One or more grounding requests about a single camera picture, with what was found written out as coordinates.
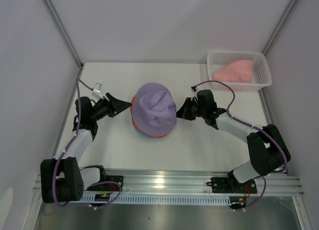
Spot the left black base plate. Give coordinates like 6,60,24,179
96,175,124,192

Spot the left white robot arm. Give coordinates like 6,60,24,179
40,93,131,207

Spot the orange bucket hat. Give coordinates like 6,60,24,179
130,96,170,138

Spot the aluminium mounting rail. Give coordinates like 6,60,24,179
32,166,305,197

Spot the white slotted cable duct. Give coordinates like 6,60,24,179
78,193,231,206

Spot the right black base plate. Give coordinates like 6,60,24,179
206,177,257,194

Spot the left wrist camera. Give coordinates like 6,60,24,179
92,83,104,100

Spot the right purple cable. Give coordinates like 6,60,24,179
190,81,289,212

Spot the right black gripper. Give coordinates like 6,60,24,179
173,98,206,121

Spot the purple bucket hat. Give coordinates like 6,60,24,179
133,82,177,135

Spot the white plastic basket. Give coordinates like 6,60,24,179
207,50,272,92

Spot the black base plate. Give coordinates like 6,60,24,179
206,177,257,194
96,175,124,192

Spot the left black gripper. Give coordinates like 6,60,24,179
90,93,132,121

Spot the blue bucket hat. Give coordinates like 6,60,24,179
133,125,155,138

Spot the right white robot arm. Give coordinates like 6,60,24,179
176,90,291,193

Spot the pink bucket hat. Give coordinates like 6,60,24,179
212,60,254,83

